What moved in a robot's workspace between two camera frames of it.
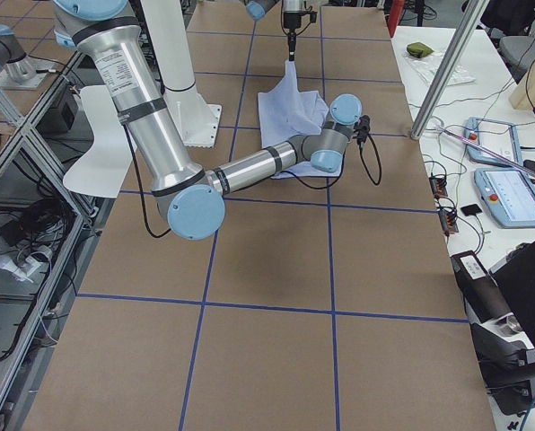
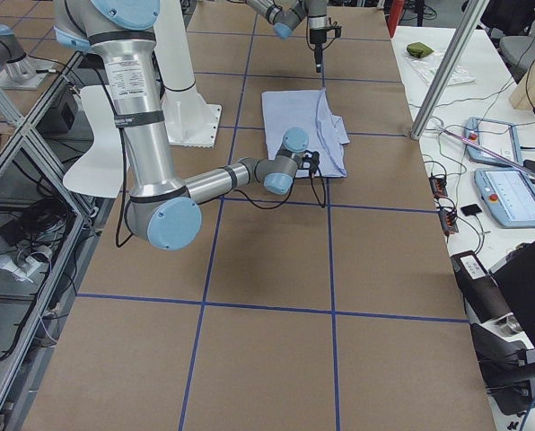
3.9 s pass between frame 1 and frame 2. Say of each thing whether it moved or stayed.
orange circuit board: stayed
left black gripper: moved
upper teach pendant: stayed
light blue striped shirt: moved
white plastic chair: stayed
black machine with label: stayed
